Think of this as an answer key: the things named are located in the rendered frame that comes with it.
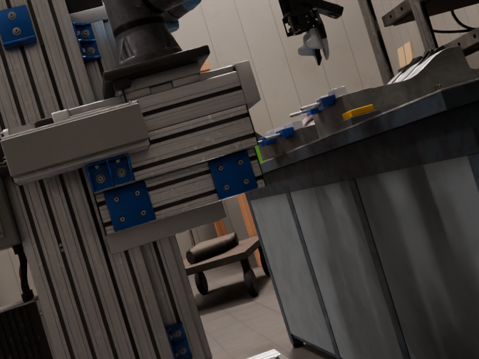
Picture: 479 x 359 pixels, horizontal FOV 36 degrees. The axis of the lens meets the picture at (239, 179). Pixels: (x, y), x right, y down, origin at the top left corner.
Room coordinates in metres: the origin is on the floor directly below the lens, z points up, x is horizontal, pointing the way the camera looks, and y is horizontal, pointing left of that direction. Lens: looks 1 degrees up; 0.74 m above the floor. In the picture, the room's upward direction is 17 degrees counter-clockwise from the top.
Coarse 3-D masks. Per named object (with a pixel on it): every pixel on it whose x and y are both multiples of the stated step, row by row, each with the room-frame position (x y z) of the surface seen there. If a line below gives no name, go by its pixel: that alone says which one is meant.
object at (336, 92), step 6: (336, 90) 1.98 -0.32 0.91; (342, 90) 1.98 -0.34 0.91; (330, 96) 1.98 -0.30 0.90; (336, 96) 1.98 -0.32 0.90; (318, 102) 2.00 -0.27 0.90; (324, 102) 1.97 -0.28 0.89; (330, 102) 1.97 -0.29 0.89; (300, 108) 1.98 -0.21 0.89; (306, 108) 1.98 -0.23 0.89; (312, 108) 1.98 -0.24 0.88; (324, 108) 2.00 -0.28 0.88
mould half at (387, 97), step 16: (448, 48) 1.99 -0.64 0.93; (416, 64) 2.10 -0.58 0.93; (432, 64) 1.98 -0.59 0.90; (448, 64) 1.99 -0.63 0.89; (464, 64) 2.00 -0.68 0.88; (400, 80) 2.09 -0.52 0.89; (416, 80) 1.96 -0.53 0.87; (432, 80) 1.97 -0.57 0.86; (448, 80) 1.98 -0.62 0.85; (464, 80) 1.99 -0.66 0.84; (352, 96) 1.92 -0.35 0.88; (368, 96) 1.93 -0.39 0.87; (384, 96) 1.94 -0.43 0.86; (400, 96) 1.95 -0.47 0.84; (416, 96) 1.96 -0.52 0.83; (336, 112) 1.98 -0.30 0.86; (384, 112) 1.94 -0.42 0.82; (320, 128) 2.14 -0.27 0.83; (336, 128) 2.01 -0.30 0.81
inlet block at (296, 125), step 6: (300, 120) 2.25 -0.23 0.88; (288, 126) 2.26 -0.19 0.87; (294, 126) 2.24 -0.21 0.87; (300, 126) 2.25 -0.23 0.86; (276, 132) 2.25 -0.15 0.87; (282, 132) 2.22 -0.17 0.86; (288, 132) 2.23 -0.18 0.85; (264, 138) 2.21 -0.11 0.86; (270, 138) 2.21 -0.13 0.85; (282, 138) 2.23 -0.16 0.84
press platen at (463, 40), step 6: (474, 30) 2.68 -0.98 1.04; (462, 36) 2.76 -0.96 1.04; (468, 36) 2.72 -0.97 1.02; (474, 36) 2.70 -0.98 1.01; (450, 42) 2.85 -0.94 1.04; (456, 42) 2.81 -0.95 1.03; (462, 42) 2.78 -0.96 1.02; (468, 42) 2.74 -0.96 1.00; (474, 42) 2.70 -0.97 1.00; (462, 48) 2.79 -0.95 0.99
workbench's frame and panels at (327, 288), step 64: (384, 128) 1.56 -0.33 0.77; (448, 128) 1.40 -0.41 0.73; (256, 192) 3.03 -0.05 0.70; (320, 192) 2.25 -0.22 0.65; (384, 192) 1.79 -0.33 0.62; (448, 192) 1.48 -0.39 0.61; (320, 256) 2.44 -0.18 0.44; (384, 256) 1.91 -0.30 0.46; (448, 256) 1.56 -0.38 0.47; (320, 320) 2.67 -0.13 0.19; (384, 320) 2.04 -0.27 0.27; (448, 320) 1.66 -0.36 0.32
